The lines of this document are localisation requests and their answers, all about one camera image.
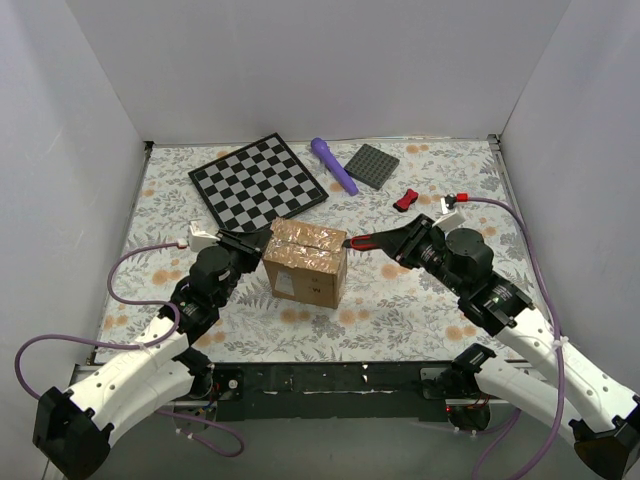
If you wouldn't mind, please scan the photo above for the red black knife cap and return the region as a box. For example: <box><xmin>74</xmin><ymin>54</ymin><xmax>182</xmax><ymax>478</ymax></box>
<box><xmin>393</xmin><ymin>189</ymin><xmax>419</xmax><ymax>213</ymax></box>

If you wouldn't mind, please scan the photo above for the brown taped cardboard box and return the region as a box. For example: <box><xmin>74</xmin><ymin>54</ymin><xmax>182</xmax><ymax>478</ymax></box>
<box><xmin>262</xmin><ymin>218</ymin><xmax>347</xmax><ymax>309</ymax></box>

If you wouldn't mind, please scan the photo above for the red black utility knife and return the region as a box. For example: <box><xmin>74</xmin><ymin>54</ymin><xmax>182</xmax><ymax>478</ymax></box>
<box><xmin>342</xmin><ymin>234</ymin><xmax>382</xmax><ymax>251</ymax></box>

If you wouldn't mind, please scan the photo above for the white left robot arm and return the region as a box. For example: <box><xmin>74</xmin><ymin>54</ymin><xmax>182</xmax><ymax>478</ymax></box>
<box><xmin>33</xmin><ymin>229</ymin><xmax>272</xmax><ymax>479</ymax></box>

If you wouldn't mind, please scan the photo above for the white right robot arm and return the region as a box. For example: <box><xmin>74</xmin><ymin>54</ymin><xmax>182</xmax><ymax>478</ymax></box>
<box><xmin>349</xmin><ymin>216</ymin><xmax>639</xmax><ymax>479</ymax></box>

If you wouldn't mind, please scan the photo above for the black white checkerboard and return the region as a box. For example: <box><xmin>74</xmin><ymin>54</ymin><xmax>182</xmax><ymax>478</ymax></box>
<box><xmin>189</xmin><ymin>133</ymin><xmax>328</xmax><ymax>232</ymax></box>

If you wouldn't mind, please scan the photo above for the dark grey studded plate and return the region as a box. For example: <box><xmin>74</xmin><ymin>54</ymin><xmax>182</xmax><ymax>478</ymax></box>
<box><xmin>344</xmin><ymin>144</ymin><xmax>400</xmax><ymax>190</ymax></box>

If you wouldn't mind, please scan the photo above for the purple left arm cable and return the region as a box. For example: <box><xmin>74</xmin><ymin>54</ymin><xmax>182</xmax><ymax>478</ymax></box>
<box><xmin>14</xmin><ymin>240</ymin><xmax>246</xmax><ymax>458</ymax></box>

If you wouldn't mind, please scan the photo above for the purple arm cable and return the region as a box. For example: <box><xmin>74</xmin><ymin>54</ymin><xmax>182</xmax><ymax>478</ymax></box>
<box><xmin>14</xmin><ymin>240</ymin><xmax>246</xmax><ymax>458</ymax></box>
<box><xmin>460</xmin><ymin>196</ymin><xmax>567</xmax><ymax>479</ymax></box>

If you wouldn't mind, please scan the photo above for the purple cylindrical handle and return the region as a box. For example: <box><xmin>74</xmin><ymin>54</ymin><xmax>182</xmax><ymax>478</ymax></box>
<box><xmin>310</xmin><ymin>137</ymin><xmax>359</xmax><ymax>196</ymax></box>

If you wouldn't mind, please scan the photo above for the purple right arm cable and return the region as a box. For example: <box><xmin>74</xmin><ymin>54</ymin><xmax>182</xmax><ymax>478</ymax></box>
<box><xmin>460</xmin><ymin>196</ymin><xmax>567</xmax><ymax>479</ymax></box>

